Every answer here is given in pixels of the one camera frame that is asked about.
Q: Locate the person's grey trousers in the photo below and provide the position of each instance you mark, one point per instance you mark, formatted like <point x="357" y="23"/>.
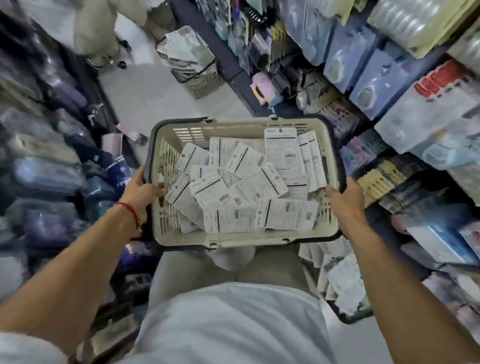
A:
<point x="262" y="270"/>

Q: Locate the row of hanging blue packets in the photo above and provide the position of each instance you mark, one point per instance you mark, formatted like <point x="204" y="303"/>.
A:
<point x="367" y="71"/>

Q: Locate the person's left hand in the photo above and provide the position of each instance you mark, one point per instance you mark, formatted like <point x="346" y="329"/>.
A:
<point x="137" y="197"/>

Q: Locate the heap of white card packets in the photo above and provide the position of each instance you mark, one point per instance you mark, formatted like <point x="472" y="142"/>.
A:
<point x="341" y="277"/>

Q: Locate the heap of silvery packets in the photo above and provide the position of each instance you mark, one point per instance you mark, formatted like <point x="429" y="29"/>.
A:
<point x="183" y="50"/>

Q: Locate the pile of white packets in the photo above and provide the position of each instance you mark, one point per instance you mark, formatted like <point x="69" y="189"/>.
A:
<point x="247" y="187"/>

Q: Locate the person's left thumb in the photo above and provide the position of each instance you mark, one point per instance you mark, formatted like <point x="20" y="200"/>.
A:
<point x="155" y="193"/>

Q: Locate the person's right thumb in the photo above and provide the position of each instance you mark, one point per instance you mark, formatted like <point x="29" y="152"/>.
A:
<point x="333" y="193"/>

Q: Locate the person's white shirt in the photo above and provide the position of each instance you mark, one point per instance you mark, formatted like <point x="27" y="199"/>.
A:
<point x="232" y="326"/>

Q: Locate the person's white shoe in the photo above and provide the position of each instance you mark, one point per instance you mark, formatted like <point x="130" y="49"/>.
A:
<point x="230" y="258"/>

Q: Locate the clear packets with white rolls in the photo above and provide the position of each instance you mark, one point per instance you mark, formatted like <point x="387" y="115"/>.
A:
<point x="416" y="22"/>

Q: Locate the shelf of dark folded bags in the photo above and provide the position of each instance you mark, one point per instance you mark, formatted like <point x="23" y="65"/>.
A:
<point x="41" y="157"/>

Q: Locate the row of pale blue packets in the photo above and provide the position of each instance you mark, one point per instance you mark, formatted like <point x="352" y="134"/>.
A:
<point x="438" y="240"/>

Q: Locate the person's right hand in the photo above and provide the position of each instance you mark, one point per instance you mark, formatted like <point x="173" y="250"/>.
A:
<point x="347" y="204"/>

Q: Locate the dark-rimmed basket on floor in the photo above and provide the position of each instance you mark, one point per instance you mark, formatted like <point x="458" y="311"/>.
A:
<point x="352" y="317"/>

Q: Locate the row of yellow card packets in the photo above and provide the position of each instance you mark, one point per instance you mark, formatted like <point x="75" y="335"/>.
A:
<point x="378" y="180"/>

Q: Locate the rack of dark small accessories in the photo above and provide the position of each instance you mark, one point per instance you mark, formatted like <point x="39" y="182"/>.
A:
<point x="262" y="33"/>

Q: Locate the row of white hanging packets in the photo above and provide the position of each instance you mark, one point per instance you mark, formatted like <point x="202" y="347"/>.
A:
<point x="431" y="112"/>

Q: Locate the person's left forearm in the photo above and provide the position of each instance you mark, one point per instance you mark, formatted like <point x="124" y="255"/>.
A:
<point x="67" y="273"/>

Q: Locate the beige plastic shopping basket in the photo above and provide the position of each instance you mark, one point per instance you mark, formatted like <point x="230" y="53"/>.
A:
<point x="240" y="240"/>

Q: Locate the person's right forearm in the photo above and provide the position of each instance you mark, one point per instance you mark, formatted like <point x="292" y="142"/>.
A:
<point x="405" y="296"/>

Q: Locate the pink plastic item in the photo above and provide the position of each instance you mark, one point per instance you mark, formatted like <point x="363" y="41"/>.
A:
<point x="260" y="88"/>

